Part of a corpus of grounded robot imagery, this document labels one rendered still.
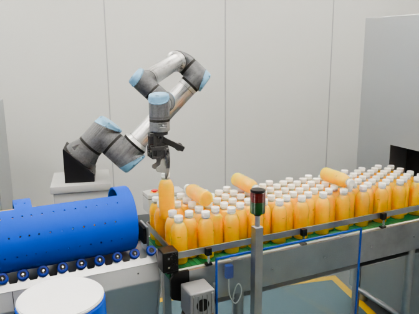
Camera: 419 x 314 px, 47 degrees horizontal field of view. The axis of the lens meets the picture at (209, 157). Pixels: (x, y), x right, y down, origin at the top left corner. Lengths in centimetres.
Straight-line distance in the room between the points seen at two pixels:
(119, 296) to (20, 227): 52
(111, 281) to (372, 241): 134
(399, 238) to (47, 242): 179
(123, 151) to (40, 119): 216
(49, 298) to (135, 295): 58
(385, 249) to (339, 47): 304
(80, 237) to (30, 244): 18
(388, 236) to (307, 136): 274
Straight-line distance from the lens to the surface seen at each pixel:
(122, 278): 215
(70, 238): 201
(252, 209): 199
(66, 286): 178
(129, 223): 205
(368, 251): 268
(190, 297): 203
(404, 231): 281
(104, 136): 273
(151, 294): 224
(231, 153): 505
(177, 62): 262
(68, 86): 474
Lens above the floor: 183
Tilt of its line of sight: 13 degrees down
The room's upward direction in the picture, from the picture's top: straight up
